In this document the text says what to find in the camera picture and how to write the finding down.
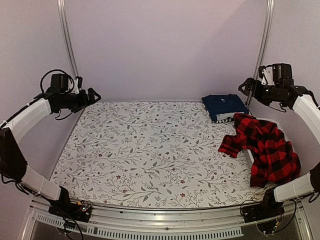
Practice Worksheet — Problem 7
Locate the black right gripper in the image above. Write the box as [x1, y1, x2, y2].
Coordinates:
[239, 77, 285, 106]

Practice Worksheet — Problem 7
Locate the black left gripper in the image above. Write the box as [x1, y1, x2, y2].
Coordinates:
[59, 87, 102, 113]

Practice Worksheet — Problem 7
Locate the red black plaid shirt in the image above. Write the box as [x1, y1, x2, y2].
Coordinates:
[218, 113, 301, 188]

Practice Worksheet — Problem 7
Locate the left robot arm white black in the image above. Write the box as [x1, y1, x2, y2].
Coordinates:
[0, 69, 101, 217]

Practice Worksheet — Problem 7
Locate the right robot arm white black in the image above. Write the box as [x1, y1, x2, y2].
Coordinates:
[238, 63, 320, 218]

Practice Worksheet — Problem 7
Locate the white plastic laundry basket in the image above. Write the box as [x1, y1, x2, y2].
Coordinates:
[242, 115, 278, 169]

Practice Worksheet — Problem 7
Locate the folded navy blue shirt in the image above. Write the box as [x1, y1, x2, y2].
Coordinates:
[201, 94, 249, 124]

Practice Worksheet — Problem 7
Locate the floral patterned table cloth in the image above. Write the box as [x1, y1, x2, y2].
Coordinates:
[50, 102, 266, 209]

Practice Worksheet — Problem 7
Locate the right aluminium frame post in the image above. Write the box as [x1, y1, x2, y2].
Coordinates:
[246, 0, 276, 106]

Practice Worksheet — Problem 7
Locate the aluminium frame post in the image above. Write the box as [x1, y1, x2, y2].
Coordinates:
[246, 0, 276, 106]
[56, 0, 79, 77]

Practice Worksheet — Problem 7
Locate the left aluminium frame post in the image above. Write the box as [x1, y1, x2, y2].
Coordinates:
[56, 0, 79, 77]

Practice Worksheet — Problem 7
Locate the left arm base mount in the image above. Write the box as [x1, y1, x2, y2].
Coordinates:
[48, 186, 92, 223]

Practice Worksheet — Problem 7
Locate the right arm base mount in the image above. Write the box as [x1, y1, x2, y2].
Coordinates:
[240, 188, 285, 235]

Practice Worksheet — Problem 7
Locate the aluminium front rail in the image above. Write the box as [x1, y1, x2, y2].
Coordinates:
[21, 197, 315, 240]

